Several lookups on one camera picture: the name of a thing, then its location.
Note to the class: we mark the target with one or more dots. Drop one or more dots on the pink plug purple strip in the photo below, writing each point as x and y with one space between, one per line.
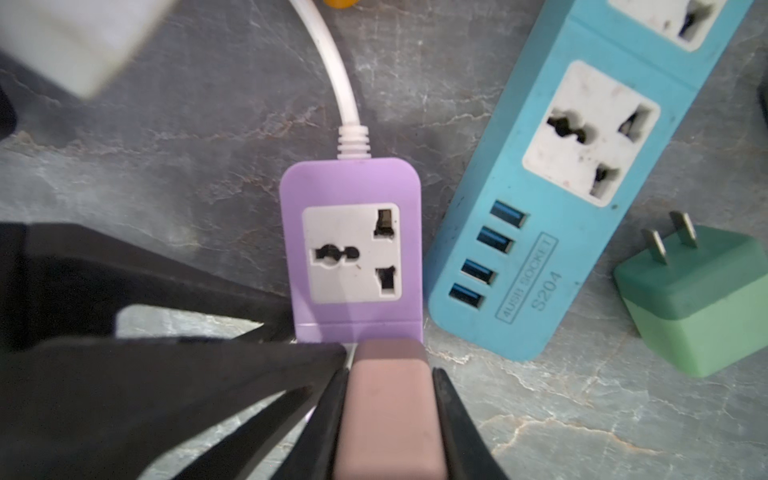
390 425

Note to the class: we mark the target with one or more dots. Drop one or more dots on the orange power strip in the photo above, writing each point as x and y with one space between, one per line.
340 4

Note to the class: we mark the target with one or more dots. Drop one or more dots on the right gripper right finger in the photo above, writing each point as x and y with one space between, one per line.
467 456

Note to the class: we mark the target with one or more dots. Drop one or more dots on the green plug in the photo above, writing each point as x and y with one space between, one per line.
698 297

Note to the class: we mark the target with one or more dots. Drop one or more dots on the purple power strip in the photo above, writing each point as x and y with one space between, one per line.
353 242

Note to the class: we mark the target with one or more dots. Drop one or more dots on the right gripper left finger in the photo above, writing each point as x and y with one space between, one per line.
313 454

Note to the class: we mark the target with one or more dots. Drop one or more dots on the teal power strip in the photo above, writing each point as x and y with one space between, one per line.
596 95

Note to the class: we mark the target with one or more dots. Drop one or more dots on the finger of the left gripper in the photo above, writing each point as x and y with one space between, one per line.
88 408
61 279

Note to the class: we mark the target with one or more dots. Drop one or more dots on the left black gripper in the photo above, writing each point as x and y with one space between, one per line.
78 45

